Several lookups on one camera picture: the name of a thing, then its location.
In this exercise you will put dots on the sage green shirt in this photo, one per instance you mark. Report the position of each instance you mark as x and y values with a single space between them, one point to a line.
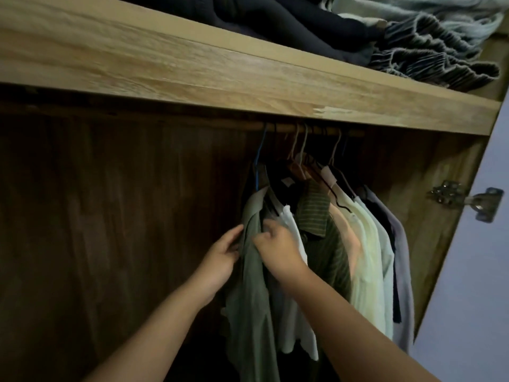
250 314

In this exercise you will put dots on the person's left hand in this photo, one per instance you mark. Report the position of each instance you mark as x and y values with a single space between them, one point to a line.
216 270

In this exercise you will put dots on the lilac wardrobe door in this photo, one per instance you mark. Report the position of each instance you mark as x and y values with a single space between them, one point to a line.
159 75

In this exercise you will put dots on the blue plastic hanger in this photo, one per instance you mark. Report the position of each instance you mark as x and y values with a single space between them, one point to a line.
260 143

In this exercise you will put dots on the person's right forearm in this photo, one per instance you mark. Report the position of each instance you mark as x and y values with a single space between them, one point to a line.
350 334

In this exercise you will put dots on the person's left forearm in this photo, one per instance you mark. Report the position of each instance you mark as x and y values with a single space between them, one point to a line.
151 342

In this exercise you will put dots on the person's right hand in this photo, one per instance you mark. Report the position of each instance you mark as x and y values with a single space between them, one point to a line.
280 250

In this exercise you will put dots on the row of clothes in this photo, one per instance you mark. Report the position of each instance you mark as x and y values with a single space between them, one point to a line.
370 266

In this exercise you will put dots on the stack of dark clothes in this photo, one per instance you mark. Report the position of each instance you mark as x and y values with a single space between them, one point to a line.
278 15

